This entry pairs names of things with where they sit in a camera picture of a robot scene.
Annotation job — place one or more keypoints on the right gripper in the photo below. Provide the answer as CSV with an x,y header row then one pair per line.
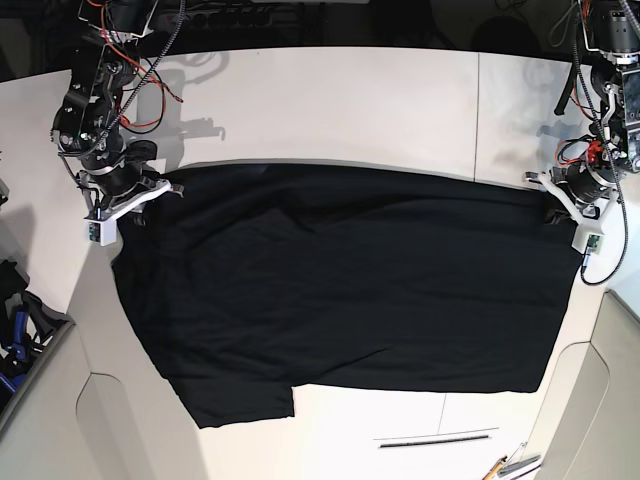
x,y
112,179

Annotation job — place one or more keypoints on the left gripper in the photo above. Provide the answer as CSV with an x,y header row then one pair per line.
x,y
576,190

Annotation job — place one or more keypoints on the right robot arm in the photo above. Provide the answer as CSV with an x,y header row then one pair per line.
x,y
91,125

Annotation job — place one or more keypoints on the black T-shirt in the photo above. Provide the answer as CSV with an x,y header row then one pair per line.
x,y
263,278

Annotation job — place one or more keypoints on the black power strip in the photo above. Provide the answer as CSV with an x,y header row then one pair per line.
x,y
227,17

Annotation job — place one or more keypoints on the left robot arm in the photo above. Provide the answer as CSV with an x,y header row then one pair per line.
x,y
603,82

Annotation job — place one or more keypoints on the yellow handled tool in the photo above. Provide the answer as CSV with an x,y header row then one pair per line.
x,y
495,468

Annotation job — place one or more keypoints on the blue and black bag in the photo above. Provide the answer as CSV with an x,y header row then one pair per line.
x,y
27,326

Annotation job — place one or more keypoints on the black ruler strip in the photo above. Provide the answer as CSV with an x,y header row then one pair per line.
x,y
439,441

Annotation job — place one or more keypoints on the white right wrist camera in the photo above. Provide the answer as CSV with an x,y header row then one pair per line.
x,y
102,232

